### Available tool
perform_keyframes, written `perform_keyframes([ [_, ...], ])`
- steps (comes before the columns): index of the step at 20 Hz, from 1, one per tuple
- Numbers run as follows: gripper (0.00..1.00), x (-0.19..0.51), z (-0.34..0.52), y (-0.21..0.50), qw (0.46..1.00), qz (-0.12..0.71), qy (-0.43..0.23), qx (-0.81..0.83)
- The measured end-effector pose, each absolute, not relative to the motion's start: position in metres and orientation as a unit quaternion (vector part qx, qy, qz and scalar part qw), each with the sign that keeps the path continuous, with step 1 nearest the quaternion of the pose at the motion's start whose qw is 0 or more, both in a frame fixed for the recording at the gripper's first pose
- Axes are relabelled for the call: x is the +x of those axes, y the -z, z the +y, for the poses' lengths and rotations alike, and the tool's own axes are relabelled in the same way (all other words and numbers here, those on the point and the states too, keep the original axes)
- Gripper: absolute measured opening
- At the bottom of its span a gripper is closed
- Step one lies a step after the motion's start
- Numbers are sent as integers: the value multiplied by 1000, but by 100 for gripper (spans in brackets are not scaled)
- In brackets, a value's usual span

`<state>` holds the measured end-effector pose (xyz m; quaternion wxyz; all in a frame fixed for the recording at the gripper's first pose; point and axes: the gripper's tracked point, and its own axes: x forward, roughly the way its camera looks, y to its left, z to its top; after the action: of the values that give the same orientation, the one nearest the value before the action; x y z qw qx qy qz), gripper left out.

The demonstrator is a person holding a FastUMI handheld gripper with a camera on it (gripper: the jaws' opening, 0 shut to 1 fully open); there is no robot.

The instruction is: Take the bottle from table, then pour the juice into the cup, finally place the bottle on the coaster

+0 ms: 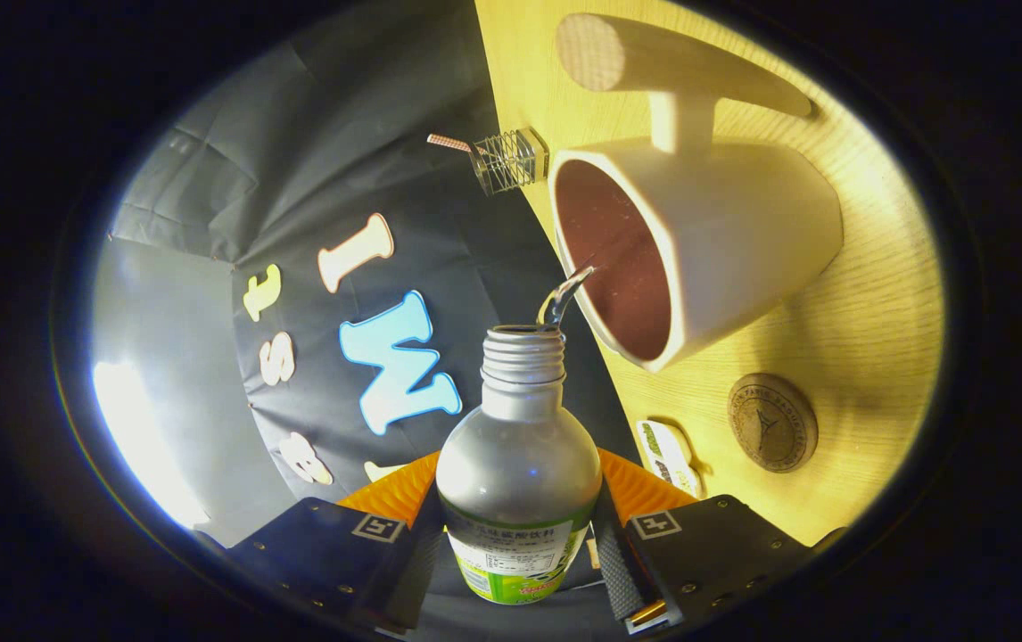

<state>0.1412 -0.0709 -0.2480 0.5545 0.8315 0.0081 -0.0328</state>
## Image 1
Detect clear wire-pattern straw holder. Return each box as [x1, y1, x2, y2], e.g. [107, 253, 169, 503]
[473, 128, 550, 197]

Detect round cork coaster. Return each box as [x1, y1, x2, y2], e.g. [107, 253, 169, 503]
[728, 373, 820, 473]

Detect clear juice stream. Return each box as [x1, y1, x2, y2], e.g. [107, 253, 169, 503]
[536, 265, 597, 327]

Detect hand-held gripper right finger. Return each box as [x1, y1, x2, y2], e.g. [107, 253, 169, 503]
[591, 446, 846, 636]

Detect black backdrop cloth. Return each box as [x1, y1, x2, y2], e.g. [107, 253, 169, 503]
[110, 0, 646, 642]

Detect silver juice bottle green label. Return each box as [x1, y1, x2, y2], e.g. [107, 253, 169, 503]
[435, 325, 604, 605]

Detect light wooden table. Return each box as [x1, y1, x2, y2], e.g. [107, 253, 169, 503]
[474, 0, 947, 549]

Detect white cup wooden handle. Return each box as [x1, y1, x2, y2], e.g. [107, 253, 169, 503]
[548, 13, 844, 374]

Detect white divided dish with beans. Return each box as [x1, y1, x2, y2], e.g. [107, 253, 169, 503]
[634, 419, 705, 500]

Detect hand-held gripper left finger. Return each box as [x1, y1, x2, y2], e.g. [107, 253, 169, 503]
[208, 450, 455, 636]

